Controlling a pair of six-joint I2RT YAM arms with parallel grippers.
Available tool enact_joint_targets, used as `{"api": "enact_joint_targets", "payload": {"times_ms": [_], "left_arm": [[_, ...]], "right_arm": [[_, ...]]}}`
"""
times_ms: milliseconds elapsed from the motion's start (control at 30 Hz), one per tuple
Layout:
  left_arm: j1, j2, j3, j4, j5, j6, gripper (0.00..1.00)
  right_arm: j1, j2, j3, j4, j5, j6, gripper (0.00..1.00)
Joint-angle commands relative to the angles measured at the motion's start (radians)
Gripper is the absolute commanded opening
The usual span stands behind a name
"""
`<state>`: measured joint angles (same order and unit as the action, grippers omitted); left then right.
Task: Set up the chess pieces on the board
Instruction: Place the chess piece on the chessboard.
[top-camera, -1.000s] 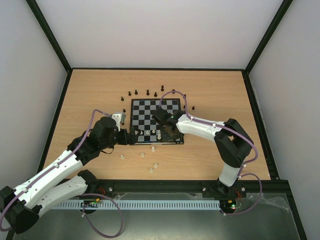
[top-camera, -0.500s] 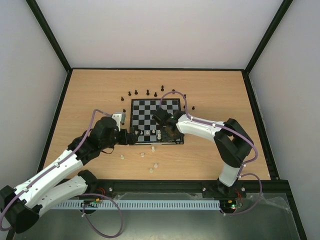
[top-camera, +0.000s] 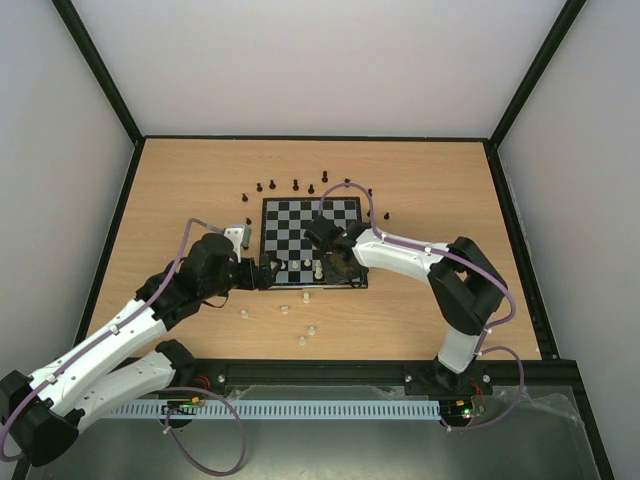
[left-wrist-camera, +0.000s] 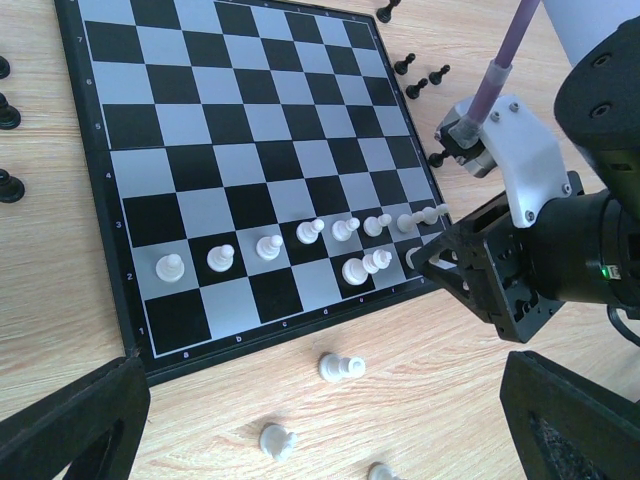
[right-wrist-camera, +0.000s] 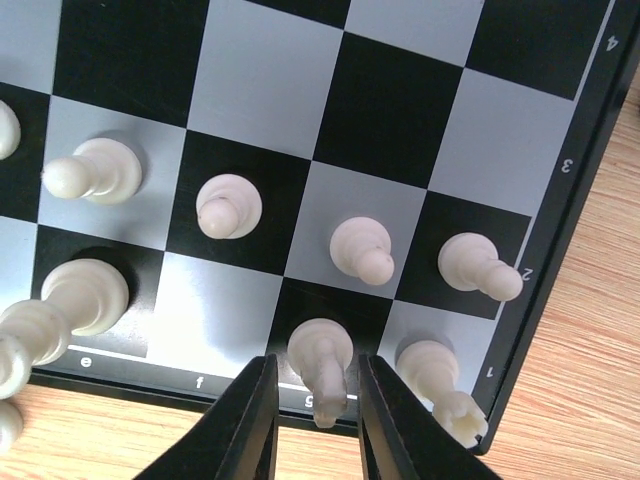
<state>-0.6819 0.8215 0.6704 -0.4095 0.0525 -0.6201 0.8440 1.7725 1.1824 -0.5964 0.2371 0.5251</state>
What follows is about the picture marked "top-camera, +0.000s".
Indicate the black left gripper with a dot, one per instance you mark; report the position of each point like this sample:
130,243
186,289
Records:
266,279

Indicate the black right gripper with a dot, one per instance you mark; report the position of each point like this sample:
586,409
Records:
341,263

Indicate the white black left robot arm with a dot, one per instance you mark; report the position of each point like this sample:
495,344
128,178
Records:
45,411

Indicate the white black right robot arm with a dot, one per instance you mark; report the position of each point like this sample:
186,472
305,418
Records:
467,288

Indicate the black white chessboard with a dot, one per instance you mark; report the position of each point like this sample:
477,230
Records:
283,223

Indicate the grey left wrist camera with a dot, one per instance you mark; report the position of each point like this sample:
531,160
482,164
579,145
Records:
240,236

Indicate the white slotted cable duct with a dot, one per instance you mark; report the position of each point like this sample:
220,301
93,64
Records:
422,410

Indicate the black front frame rail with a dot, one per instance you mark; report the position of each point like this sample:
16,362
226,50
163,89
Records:
419,377

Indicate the black rear left frame post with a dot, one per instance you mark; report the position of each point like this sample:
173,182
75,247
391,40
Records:
89,51

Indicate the black frame post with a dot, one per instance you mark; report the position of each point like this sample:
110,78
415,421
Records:
546,52
89,51

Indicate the black rear right frame post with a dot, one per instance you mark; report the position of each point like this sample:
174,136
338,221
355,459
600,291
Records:
546,52

